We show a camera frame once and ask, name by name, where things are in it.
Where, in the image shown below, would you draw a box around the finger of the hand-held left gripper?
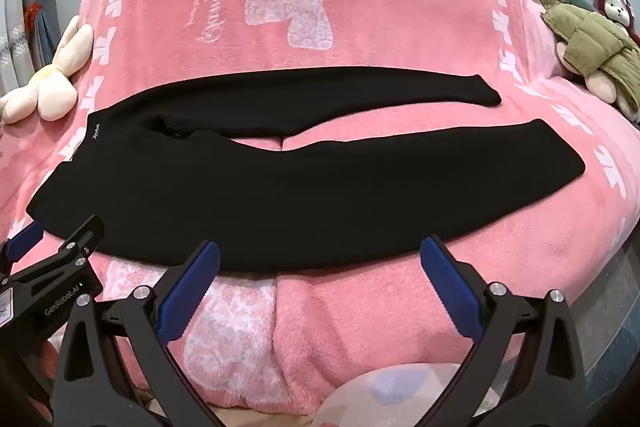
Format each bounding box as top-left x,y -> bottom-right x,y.
0,221 -> 45,264
29,214 -> 106,280

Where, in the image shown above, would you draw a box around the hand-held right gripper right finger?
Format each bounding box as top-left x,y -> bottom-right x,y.
419,236 -> 589,427

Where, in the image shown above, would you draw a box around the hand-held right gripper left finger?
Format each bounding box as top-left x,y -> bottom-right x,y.
52,239 -> 221,427

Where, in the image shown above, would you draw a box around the black pants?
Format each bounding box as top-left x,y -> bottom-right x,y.
26,67 -> 587,274

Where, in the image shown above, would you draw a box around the person's pale printed clothing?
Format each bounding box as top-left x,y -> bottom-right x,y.
316,361 -> 468,427

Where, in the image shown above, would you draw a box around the cream bunny plush toy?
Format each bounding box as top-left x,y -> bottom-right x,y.
0,14 -> 96,125

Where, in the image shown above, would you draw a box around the pink bow-print blanket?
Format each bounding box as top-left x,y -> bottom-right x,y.
0,0 -> 640,413

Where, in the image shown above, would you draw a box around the plush doll in green jacket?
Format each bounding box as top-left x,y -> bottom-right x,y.
539,0 -> 640,124

